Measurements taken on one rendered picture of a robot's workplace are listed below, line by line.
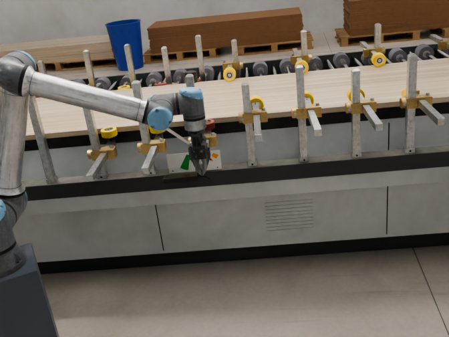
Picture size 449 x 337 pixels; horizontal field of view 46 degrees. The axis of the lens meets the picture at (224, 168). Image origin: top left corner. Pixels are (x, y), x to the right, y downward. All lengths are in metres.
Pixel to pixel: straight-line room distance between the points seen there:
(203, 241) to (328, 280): 0.72
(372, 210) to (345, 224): 0.17
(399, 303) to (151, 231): 1.37
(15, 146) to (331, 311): 1.64
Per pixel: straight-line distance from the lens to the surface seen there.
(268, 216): 2.93
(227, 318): 2.71
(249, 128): 2.48
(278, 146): 2.75
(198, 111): 2.09
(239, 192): 2.63
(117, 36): 8.24
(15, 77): 2.00
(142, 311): 2.86
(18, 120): 2.21
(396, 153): 2.63
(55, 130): 2.89
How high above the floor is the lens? 1.73
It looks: 24 degrees down
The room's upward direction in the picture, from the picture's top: 7 degrees counter-clockwise
